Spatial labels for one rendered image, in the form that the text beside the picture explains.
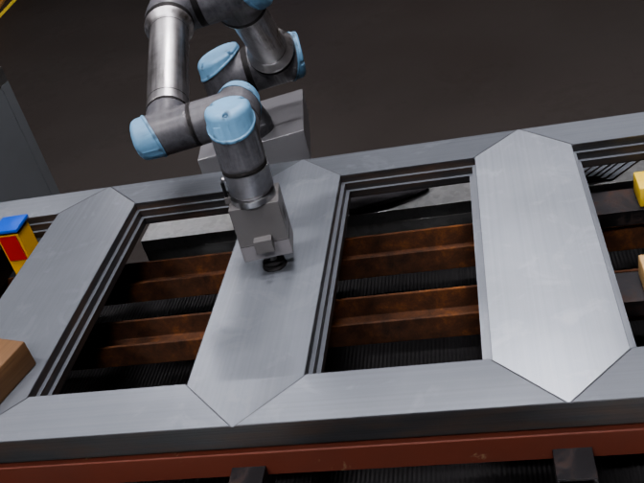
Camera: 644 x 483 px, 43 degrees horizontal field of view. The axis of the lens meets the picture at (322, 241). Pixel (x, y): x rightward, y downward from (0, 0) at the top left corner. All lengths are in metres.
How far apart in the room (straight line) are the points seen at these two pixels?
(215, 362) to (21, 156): 1.17
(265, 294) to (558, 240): 0.48
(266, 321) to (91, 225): 0.57
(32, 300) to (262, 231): 0.48
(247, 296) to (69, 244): 0.48
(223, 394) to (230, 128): 0.39
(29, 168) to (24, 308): 0.80
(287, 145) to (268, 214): 0.77
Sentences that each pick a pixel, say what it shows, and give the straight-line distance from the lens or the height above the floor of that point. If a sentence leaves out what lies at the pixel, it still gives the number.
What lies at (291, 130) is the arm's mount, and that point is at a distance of 2.08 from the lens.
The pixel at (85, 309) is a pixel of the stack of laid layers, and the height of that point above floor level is 0.84.
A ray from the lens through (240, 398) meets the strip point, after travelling 1.18.
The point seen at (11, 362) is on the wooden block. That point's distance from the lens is 1.38.
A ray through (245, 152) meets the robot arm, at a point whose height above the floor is 1.10.
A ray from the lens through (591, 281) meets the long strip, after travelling 1.26.
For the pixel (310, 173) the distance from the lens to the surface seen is 1.66.
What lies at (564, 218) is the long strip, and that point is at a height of 0.86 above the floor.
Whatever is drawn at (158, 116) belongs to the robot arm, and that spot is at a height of 1.14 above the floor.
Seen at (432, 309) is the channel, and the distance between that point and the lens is 1.52.
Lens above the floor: 1.64
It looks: 33 degrees down
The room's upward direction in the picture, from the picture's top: 15 degrees counter-clockwise
